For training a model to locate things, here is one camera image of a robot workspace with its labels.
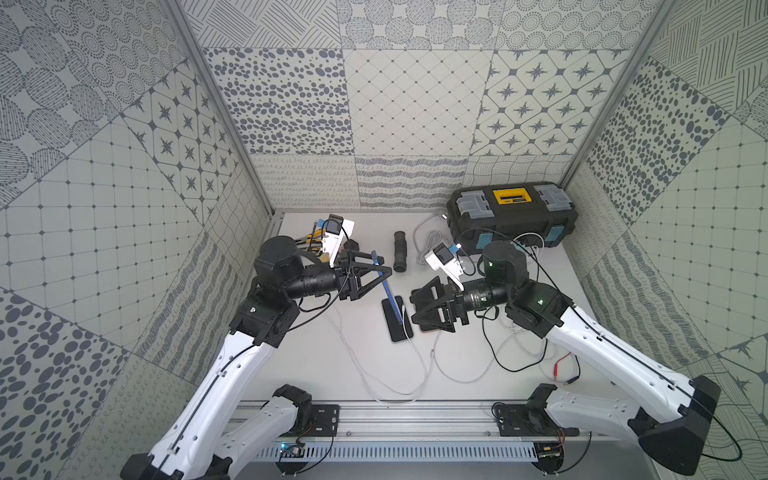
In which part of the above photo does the white charging cable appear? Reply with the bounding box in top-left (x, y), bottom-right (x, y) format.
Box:
top-left (359, 302), bottom-right (436, 403)
top-left (430, 326), bottom-right (547, 385)
top-left (326, 305), bottom-right (385, 397)

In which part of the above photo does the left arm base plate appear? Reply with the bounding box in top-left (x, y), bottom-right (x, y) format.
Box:
top-left (283, 404), bottom-right (341, 437)

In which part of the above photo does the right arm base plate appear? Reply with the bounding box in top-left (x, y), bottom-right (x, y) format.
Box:
top-left (491, 402), bottom-right (580, 437)

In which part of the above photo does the dark corrugated hose piece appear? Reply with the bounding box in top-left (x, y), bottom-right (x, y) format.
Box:
top-left (392, 230), bottom-right (409, 274)

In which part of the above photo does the black phone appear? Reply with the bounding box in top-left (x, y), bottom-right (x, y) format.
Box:
top-left (381, 295), bottom-right (413, 343)
top-left (371, 250), bottom-right (404, 326)

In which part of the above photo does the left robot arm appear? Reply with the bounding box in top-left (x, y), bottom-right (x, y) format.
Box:
top-left (120, 235), bottom-right (392, 479)

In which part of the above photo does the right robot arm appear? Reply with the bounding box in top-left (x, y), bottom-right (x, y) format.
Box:
top-left (410, 241), bottom-right (721, 476)

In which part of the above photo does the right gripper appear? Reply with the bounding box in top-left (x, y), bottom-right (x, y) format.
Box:
top-left (409, 275), bottom-right (511, 333)

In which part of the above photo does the coiled grey cable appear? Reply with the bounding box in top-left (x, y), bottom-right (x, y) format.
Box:
top-left (412, 214), bottom-right (457, 266)

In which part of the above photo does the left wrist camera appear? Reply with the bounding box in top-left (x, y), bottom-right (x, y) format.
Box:
top-left (321, 214), bottom-right (355, 267)

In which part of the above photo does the black yellow toolbox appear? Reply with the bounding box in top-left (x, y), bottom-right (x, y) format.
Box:
top-left (446, 182), bottom-right (578, 255)

